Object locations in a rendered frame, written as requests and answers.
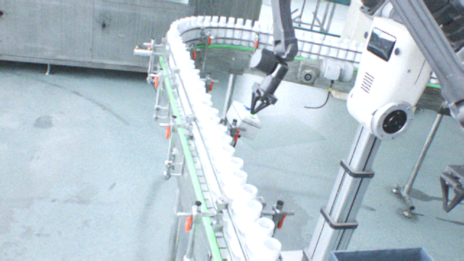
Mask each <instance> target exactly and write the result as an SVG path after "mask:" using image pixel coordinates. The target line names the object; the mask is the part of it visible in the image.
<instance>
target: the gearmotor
mask: <svg viewBox="0 0 464 261"><path fill-rule="evenodd" d="M352 74H354V65H352V64H348V63H344V62H340V61H339V60H335V59H324V58H322V59H321V58H320V59H319V62H316V61H312V60H308V59H301V61H300V65H299V70H298V73H297V76H296V84H301V85H305V86H312V87H314V85H315V83H316V81H317V77H319V78H324V79H329V80H331V86H332V83H334V81H337V82H341V83H349V82H350V80H351V78H352ZM331 86H330V88H329V92H328V97H329V94H330V91H331ZM328 97H327V100H326V102H325V103H324V104H323V105H326V103H327V101H328ZM323 105H322V106H323ZM322 106H320V107H322ZM304 107H307V106H304ZM320 107H307V108H313V109H320Z"/></svg>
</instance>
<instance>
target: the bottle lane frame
mask: <svg viewBox="0 0 464 261"><path fill-rule="evenodd" d="M160 67H161V68H163V69H164V70H163V75H167V73H166V69H165V66H164V62H163V61H162V60H161V62H160ZM169 101H170V108H169V109H162V116H166V114H167V113H166V112H168V110H169V117H168V118H165V119H164V118H163V120H164V123H169V124H170V121H171V120H172V116H173V115H176V116H178V119H176V122H177V123H178V124H182V122H181V119H180V115H179V111H178V107H177V106H176V103H175V99H174V96H173V92H172V89H171V87H170V80H169V78H163V82H162V90H161V97H160V105H161V107H168V102H169ZM174 144H175V159H174V163H175V164H180V162H182V157H183V155H184V157H185V158H184V165H173V167H174V170H175V174H180V173H181V166H183V175H182V176H181V175H180V176H176V180H177V181H178V188H179V192H180V195H181V202H182V206H183V212H191V208H192V206H193V205H194V202H196V201H200V202H201V203H202V206H201V211H202V212H208V209H209V208H208V207H207V205H206V201H207V200H206V199H204V197H203V194H202V193H203V191H202V189H201V186H200V185H201V184H200V183H199V176H198V175H197V173H196V169H195V167H194V164H195V162H193V160H192V156H191V151H190V149H189V144H188V141H186V140H185V136H184V129H183V128H178V129H176V132H175V137H174ZM211 218H213V217H202V219H201V223H199V224H198V228H197V233H196V241H195V242H194V250H193V257H194V261H200V260H207V253H208V251H209V250H210V253H211V258H210V261H226V260H222V257H221V254H220V250H221V248H219V246H218V242H217V239H218V238H217V236H216V235H215V233H213V232H212V227H211V225H210V223H211V220H210V219H211Z"/></svg>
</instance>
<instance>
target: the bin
mask: <svg viewBox="0 0 464 261"><path fill-rule="evenodd" d="M329 254H330V257H329V259H328V261H435V260H434V259H433V257H432V256H431V255H430V254H429V253H428V252H427V251H426V250H425V249H424V248H423V246H402V248H385V249H355V250H339V251H330V252H329Z"/></svg>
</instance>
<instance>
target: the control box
mask: <svg viewBox="0 0 464 261"><path fill-rule="evenodd" d="M248 112H250V110H247V109H246V108H245V107H244V106H243V104H241V103H239V102H237V101H234V103H232V105H231V106H230V108H229V110H228V112H227V114H226V117H227V119H228V122H229V123H232V120H233V119H237V120H238V121H237V126H238V128H246V131H240V132H239V136H238V138H240V137H241V136H243V137H245V138H248V139H250V140H254V137H255V136H256V134H257V132H258V130H259V129H260V128H261V127H262V123H261V121H259V119H258V118H257V116H256V114H255V115H254V117H252V116H250V115H249V114H248Z"/></svg>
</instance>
